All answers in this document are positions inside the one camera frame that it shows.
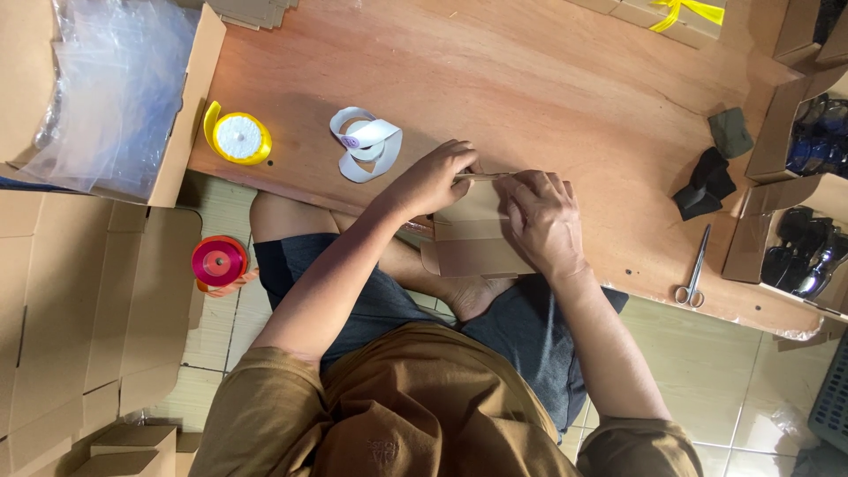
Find person's left hand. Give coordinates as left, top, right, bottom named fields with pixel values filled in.
left=381, top=139, right=484, bottom=223

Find person's right hand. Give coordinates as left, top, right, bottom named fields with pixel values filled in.
left=497, top=170, right=591, bottom=282

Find brown cardboard box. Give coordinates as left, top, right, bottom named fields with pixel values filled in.
left=420, top=171, right=539, bottom=280

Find white sticker label roll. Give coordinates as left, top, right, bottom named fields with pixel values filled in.
left=329, top=106, right=404, bottom=184

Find person's dark grey shorts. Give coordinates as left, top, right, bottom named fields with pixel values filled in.
left=253, top=232, right=629, bottom=436

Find person's bare legs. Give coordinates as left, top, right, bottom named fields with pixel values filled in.
left=250, top=191, right=519, bottom=324

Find silver scissors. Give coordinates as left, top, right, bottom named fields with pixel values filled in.
left=674, top=224, right=712, bottom=310

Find black cloth pouch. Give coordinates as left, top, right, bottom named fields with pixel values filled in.
left=672, top=146, right=738, bottom=222

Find yellow ribbon spool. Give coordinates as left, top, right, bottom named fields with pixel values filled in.
left=203, top=101, right=273, bottom=167

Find olive cloth pouch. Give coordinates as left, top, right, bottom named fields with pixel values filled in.
left=707, top=106, right=755, bottom=160

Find person's brown shirt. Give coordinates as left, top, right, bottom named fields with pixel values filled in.
left=188, top=322, right=705, bottom=477

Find red ribbon spool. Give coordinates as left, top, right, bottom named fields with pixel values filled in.
left=191, top=235, right=261, bottom=298

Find brown boxes with yellow ribbon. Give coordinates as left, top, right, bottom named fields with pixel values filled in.
left=564, top=0, right=727, bottom=51

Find stack of folded cardboard sheets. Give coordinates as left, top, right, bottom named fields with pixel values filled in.
left=205, top=0, right=300, bottom=32

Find large carton of sunglasses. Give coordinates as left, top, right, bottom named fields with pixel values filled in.
left=721, top=174, right=848, bottom=327

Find small carton of sunglasses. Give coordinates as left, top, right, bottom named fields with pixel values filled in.
left=745, top=72, right=848, bottom=185

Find empty brown carton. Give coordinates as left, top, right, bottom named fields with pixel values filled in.
left=771, top=0, right=848, bottom=68

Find crumpled clear plastic wrap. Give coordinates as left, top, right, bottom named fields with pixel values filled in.
left=770, top=403, right=824, bottom=453

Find carton of clear plastic bags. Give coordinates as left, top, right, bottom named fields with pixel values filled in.
left=0, top=0, right=227, bottom=209

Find grey plastic basket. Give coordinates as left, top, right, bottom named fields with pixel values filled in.
left=807, top=330, right=848, bottom=456

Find dark grey cloth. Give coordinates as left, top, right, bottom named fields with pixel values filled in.
left=791, top=443, right=848, bottom=477

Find pile of flat cardboard blanks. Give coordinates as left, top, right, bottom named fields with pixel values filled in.
left=0, top=191, right=204, bottom=477

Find small assembled cardboard boxes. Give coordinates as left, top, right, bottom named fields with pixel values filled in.
left=69, top=424, right=204, bottom=477

